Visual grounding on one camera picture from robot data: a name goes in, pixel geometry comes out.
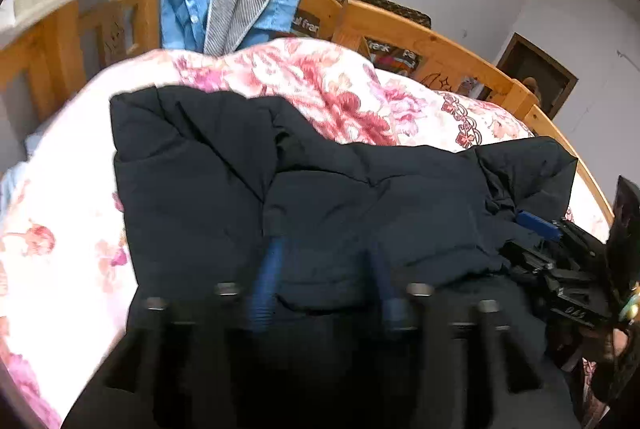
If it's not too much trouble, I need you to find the black puffer jacket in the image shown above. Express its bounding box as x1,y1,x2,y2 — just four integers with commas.
110,86,576,428

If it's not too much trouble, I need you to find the person right hand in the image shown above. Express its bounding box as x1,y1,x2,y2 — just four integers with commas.
580,327,630,363

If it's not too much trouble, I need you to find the pink floral quilt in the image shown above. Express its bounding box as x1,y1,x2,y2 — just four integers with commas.
1,38,584,428

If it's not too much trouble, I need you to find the grey striped garment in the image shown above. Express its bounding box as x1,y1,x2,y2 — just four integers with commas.
204,0,270,56

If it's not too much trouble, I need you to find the blue shirt on rail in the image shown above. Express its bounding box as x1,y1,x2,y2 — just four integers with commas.
160,0,300,53

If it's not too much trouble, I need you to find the wooden bed frame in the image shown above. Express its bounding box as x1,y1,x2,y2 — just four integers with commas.
0,0,615,225

